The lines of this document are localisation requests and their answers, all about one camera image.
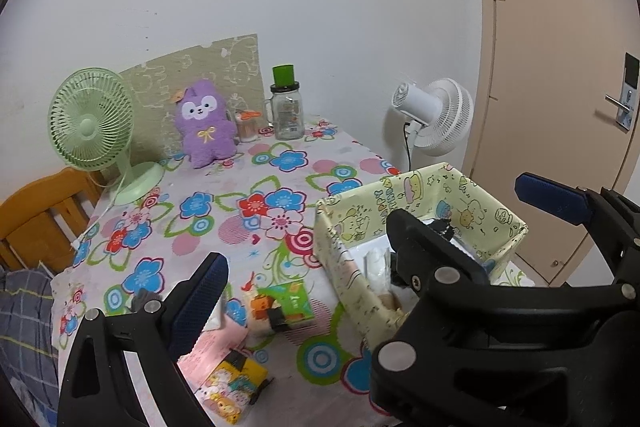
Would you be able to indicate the yellow cartoon print storage box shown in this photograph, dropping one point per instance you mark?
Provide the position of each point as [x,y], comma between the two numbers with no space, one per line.
[350,267]

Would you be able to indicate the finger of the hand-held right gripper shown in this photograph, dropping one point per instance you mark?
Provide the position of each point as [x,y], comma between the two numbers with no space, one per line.
[430,242]
[550,199]

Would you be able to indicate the green desk fan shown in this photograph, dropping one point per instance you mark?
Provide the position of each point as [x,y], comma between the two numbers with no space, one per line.
[90,122]

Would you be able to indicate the purple plush toy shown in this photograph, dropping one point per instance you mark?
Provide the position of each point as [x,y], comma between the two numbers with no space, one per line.
[205,127]

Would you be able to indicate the green orange tissue pack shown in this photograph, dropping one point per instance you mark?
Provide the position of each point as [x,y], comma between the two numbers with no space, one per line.
[292,302]

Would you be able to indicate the beige door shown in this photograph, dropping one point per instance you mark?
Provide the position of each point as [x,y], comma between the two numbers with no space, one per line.
[550,57]

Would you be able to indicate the white desk fan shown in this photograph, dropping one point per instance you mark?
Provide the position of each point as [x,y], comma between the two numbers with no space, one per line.
[440,117]

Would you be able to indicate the small cup with orange lid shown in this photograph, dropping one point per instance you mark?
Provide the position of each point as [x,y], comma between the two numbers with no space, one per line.
[247,127]

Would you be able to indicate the glass jar with green lid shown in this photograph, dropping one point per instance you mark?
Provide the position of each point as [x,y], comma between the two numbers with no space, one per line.
[286,117]

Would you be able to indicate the floral tablecloth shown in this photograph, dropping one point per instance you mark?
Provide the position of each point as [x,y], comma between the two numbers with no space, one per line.
[220,237]

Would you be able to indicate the pink tissue pack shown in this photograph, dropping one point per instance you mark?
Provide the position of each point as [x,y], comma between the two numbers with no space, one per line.
[212,352]

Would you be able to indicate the blue plaid cloth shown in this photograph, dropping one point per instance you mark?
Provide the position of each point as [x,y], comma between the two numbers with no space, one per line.
[25,322]

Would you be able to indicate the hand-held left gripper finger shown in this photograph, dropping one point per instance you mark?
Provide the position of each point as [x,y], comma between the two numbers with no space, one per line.
[200,302]

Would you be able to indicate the wooden chair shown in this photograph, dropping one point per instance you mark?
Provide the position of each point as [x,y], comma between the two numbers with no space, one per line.
[45,207]

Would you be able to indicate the yellow cartoon tissue pack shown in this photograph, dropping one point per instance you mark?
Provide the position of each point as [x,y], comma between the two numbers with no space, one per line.
[232,382]

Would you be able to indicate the clear wrapped tissue pack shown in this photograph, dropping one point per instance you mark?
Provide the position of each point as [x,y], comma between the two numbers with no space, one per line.
[377,267]

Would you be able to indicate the beige patterned board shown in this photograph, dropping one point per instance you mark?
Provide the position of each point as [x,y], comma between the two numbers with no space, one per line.
[155,82]

